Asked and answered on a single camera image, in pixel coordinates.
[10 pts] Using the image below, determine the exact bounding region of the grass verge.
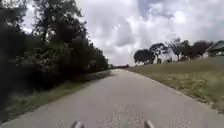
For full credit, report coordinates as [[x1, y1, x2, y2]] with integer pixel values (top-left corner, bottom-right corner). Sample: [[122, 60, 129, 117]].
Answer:
[[0, 69, 113, 125]]

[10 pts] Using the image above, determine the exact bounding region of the robot's own part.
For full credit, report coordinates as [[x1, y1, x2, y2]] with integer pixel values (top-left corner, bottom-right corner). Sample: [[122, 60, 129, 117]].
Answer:
[[70, 120, 86, 128], [143, 119, 156, 128]]

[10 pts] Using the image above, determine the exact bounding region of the building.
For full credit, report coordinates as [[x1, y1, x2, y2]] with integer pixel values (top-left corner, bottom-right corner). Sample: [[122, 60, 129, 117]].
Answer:
[[204, 40, 224, 58]]

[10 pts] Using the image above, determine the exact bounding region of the dense wood of trees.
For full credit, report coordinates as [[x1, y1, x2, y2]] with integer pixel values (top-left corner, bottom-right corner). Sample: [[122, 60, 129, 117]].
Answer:
[[0, 0, 110, 111]]

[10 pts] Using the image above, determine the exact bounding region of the grey asphalt path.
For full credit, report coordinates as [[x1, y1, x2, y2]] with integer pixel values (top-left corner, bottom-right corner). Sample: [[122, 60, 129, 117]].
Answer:
[[0, 68, 224, 128]]

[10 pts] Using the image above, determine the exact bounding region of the row of trees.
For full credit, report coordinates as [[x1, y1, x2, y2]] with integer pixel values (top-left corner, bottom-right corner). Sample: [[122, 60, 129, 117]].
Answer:
[[133, 37, 214, 66]]

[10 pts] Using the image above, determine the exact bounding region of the grass slope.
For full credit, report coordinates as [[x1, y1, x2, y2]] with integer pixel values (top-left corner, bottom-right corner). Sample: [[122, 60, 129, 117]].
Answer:
[[126, 55, 224, 115]]

